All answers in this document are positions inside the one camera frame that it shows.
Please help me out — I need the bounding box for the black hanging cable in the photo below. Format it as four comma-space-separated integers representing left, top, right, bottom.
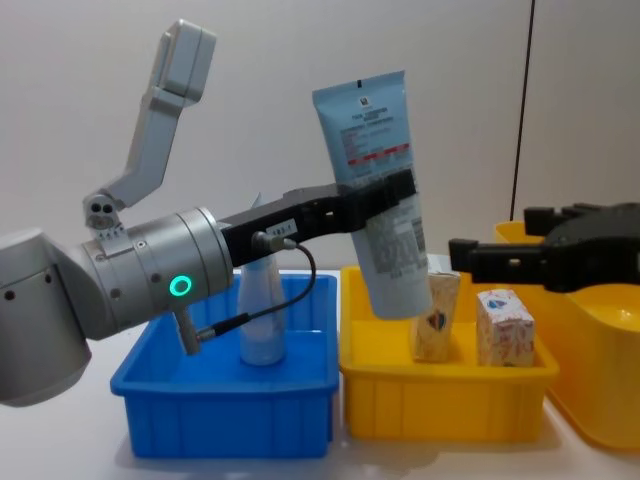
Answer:
509, 0, 538, 222

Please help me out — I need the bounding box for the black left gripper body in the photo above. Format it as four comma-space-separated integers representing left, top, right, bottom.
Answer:
220, 183, 324, 270

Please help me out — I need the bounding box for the thin dark gripper cable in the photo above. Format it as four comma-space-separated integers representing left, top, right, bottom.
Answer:
178, 230, 318, 357

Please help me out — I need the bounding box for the pale blue plastic bottle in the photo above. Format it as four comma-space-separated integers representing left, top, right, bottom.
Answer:
236, 255, 288, 367

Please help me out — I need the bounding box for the large yellow plastic tub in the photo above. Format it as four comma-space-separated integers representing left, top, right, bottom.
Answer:
493, 220, 640, 454

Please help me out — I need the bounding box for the short patterned white carton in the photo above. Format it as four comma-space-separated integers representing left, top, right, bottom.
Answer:
474, 288, 537, 369

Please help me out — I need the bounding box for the blue plastic bin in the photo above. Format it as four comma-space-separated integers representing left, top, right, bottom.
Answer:
109, 272, 342, 461

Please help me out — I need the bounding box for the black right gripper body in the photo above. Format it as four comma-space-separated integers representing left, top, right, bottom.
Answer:
543, 201, 640, 297

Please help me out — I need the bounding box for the yellow plastic bin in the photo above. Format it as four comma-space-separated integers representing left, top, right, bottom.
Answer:
338, 264, 561, 444

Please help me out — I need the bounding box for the pale blue cosmetic tube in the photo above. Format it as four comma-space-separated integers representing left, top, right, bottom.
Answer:
311, 69, 434, 320

